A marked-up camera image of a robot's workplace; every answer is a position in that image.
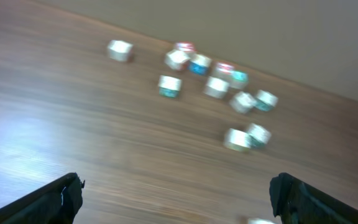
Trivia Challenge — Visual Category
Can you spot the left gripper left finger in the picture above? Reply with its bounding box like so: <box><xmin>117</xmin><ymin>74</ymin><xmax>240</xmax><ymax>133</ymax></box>
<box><xmin>0</xmin><ymin>172</ymin><xmax>85</xmax><ymax>224</ymax></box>

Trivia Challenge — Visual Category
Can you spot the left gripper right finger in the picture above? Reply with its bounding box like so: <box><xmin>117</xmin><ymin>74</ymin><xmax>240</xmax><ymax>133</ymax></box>
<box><xmin>269</xmin><ymin>172</ymin><xmax>358</xmax><ymax>224</ymax></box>

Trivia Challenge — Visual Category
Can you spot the green edged block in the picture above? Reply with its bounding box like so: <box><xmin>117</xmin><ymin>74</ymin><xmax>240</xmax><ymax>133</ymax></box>
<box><xmin>158</xmin><ymin>75</ymin><xmax>182</xmax><ymax>98</ymax></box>
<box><xmin>247</xmin><ymin>218</ymin><xmax>275</xmax><ymax>224</ymax></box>

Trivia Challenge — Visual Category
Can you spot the blue edged wooden block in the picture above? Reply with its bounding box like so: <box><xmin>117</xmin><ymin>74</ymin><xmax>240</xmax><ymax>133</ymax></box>
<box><xmin>229</xmin><ymin>91</ymin><xmax>256</xmax><ymax>114</ymax></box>

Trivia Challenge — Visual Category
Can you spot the green Z letter block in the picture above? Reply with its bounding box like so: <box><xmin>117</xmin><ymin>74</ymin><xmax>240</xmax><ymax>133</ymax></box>
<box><xmin>247</xmin><ymin>123</ymin><xmax>272</xmax><ymax>148</ymax></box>

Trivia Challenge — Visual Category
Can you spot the green V letter block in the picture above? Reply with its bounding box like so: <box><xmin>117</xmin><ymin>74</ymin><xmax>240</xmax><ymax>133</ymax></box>
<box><xmin>255</xmin><ymin>90</ymin><xmax>278</xmax><ymax>111</ymax></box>

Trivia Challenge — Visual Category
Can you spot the green A letter block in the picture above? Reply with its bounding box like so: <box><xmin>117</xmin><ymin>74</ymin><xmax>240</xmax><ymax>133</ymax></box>
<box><xmin>230</xmin><ymin>70</ymin><xmax>249</xmax><ymax>90</ymax></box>

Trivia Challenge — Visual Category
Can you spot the plain wooden centre block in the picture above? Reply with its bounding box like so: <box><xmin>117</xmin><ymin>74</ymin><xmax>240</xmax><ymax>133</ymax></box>
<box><xmin>204</xmin><ymin>77</ymin><xmax>229</xmax><ymax>99</ymax></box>

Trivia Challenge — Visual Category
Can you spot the red number nine block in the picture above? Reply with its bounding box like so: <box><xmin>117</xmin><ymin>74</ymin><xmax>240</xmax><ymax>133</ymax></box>
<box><xmin>211</xmin><ymin>62</ymin><xmax>234</xmax><ymax>82</ymax></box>

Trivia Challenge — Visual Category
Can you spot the plain block far left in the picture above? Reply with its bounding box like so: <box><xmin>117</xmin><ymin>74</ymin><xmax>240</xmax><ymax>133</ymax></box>
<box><xmin>107</xmin><ymin>40</ymin><xmax>134</xmax><ymax>62</ymax></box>

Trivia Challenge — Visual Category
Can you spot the blue X letter block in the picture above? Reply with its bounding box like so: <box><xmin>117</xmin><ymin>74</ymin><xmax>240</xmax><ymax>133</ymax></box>
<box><xmin>188</xmin><ymin>54</ymin><xmax>212</xmax><ymax>75</ymax></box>

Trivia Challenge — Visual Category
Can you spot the red edged wooden block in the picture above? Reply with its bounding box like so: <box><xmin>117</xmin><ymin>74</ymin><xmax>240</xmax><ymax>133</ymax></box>
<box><xmin>164</xmin><ymin>49</ymin><xmax>190</xmax><ymax>71</ymax></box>

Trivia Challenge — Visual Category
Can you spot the red letter block top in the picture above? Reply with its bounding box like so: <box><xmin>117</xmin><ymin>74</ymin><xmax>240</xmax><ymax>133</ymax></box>
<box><xmin>174</xmin><ymin>42</ymin><xmax>196</xmax><ymax>55</ymax></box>

